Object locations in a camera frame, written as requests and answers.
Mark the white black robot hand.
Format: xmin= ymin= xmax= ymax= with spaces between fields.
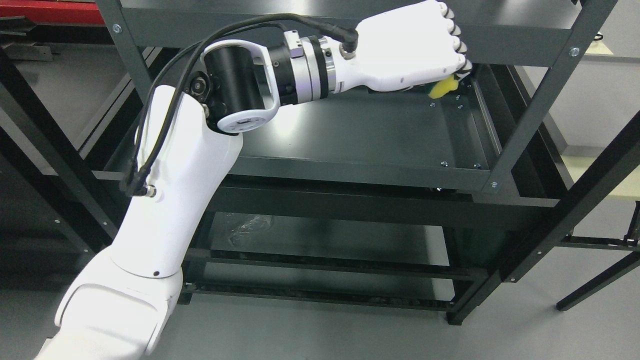
xmin=327 ymin=0 xmax=473 ymax=94

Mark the green yellow sponge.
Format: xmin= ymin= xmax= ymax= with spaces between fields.
xmin=427 ymin=74 xmax=460 ymax=100

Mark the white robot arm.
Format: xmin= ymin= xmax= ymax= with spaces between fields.
xmin=36 ymin=13 xmax=359 ymax=360

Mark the dark metal shelf rack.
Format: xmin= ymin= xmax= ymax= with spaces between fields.
xmin=1 ymin=0 xmax=639 ymax=325

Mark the clear plastic bag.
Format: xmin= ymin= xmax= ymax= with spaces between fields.
xmin=223 ymin=213 xmax=275 ymax=248

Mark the red panel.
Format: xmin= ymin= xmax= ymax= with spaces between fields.
xmin=0 ymin=0 xmax=105 ymax=26

